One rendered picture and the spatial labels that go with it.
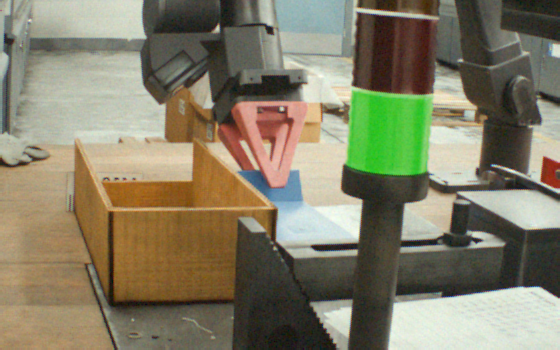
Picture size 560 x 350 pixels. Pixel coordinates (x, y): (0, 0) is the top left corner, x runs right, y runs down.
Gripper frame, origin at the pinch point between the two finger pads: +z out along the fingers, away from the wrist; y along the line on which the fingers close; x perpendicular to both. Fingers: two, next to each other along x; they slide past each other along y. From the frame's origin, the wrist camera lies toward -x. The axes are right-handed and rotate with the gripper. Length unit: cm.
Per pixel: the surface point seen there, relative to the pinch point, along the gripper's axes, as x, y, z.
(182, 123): 89, -362, -128
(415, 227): 9.8, 7.7, 6.7
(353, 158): -11.6, 42.8, 10.3
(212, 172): -6.3, 3.3, -0.4
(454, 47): 558, -829, -374
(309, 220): 0.8, 6.0, 4.9
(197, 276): -12.2, 16.3, 10.6
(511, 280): 5.4, 28.2, 14.9
